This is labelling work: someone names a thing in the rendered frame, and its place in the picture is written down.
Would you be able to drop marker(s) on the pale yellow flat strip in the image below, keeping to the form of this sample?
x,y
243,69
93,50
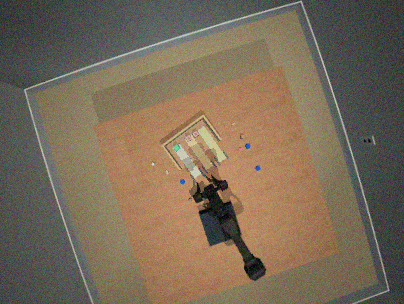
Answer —
x,y
218,153

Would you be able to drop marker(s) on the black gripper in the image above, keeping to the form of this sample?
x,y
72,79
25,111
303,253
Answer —
x,y
222,185

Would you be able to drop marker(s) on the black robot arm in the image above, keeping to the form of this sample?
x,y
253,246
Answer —
x,y
253,266

